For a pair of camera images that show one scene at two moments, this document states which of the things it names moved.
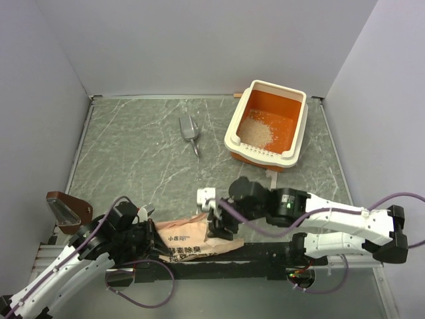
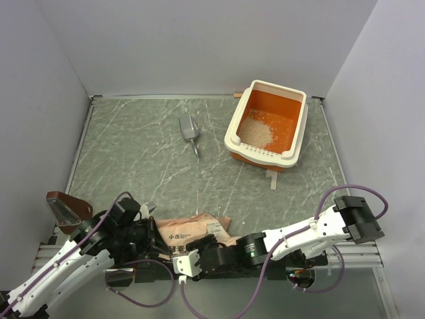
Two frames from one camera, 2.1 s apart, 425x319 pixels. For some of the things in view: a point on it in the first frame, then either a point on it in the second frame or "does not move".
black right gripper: (219, 222) -> (208, 240)
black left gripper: (152, 244) does not move
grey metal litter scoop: (189, 130) does not move
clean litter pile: (254, 132) does not move
